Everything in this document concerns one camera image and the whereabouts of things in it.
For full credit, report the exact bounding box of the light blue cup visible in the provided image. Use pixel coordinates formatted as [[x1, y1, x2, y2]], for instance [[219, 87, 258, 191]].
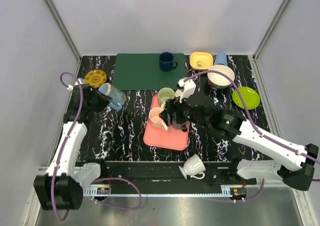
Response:
[[214, 52, 228, 66]]

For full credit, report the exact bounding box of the dark blue mug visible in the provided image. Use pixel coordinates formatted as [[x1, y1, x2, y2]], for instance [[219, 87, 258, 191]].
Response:
[[159, 52, 178, 72]]

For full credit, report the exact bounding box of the dark green mat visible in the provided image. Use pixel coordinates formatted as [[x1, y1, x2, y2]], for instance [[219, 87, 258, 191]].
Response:
[[112, 53, 186, 91]]

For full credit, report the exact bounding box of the yellow patterned saucer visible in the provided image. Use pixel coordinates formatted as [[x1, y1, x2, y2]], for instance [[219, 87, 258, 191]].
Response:
[[84, 69, 108, 88]]

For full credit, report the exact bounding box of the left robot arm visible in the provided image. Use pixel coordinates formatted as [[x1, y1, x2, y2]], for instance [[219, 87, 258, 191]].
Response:
[[33, 84, 109, 210]]

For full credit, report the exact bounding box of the small grey cup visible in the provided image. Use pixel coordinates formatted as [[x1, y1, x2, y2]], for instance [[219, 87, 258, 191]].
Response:
[[172, 121, 189, 132]]

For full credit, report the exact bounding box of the blue patterned mug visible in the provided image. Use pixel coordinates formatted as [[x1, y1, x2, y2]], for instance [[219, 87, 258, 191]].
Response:
[[98, 83, 126, 111]]

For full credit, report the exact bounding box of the large cream bowl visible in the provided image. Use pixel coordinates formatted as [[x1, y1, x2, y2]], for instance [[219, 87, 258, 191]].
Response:
[[207, 64, 235, 89]]

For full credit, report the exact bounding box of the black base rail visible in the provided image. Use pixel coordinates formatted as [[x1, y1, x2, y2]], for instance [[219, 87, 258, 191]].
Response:
[[79, 160, 258, 186]]

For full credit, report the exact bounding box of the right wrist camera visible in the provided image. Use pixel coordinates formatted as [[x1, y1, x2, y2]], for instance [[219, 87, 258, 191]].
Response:
[[177, 78, 196, 103]]

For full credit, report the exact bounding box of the small white mug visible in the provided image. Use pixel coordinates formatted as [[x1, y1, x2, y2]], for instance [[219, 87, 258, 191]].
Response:
[[175, 89, 183, 98]]

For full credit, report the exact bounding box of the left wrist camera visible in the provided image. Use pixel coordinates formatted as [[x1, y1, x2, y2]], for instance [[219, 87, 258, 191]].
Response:
[[66, 78, 86, 91]]

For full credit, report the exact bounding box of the pink mug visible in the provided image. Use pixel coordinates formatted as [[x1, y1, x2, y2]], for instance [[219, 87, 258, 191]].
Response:
[[148, 107, 168, 131]]

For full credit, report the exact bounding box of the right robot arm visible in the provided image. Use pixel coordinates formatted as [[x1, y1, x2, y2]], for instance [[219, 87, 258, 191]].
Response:
[[159, 98, 319, 191]]

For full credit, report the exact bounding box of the white footed teacup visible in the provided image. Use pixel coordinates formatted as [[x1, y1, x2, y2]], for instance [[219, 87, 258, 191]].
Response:
[[178, 154, 206, 180]]

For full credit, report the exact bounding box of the yellow square bowl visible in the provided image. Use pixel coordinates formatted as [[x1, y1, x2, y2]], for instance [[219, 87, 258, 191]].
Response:
[[189, 52, 214, 71]]

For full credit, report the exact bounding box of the light green mug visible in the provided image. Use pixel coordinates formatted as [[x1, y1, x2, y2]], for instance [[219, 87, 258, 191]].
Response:
[[158, 88, 175, 108]]

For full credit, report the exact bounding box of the lime green plate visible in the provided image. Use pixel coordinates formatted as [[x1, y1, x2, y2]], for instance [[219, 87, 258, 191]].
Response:
[[232, 87, 261, 110]]

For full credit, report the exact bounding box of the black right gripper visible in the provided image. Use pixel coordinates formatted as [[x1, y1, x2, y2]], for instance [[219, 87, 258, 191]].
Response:
[[159, 96, 210, 129]]

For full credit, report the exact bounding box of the pink plastic tray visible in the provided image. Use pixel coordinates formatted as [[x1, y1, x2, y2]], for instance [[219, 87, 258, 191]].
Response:
[[143, 94, 192, 151]]

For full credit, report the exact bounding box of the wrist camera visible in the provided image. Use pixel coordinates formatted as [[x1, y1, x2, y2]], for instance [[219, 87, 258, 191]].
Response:
[[177, 78, 196, 103], [66, 78, 86, 91]]

